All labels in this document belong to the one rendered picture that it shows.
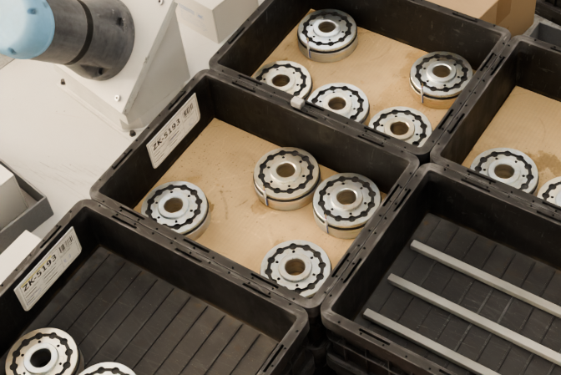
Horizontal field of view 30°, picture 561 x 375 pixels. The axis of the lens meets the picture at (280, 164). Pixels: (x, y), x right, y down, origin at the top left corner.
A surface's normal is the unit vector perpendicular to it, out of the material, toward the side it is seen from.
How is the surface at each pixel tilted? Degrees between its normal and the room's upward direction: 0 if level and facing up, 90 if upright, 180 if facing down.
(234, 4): 90
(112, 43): 70
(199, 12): 90
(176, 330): 0
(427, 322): 0
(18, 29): 45
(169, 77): 90
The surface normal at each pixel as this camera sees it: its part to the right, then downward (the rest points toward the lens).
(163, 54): 0.71, 0.50
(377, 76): -0.09, -0.63
